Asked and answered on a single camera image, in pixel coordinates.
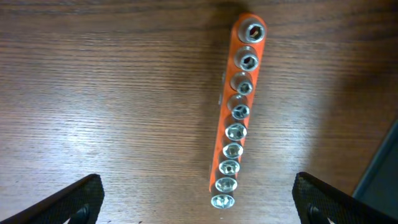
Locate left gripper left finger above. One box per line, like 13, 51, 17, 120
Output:
1, 174, 104, 224

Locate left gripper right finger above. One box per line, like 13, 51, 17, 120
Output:
292, 172, 397, 224

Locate black box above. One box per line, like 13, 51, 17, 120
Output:
353, 121, 397, 219

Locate orange socket bit rail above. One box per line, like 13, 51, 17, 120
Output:
209, 12, 268, 209

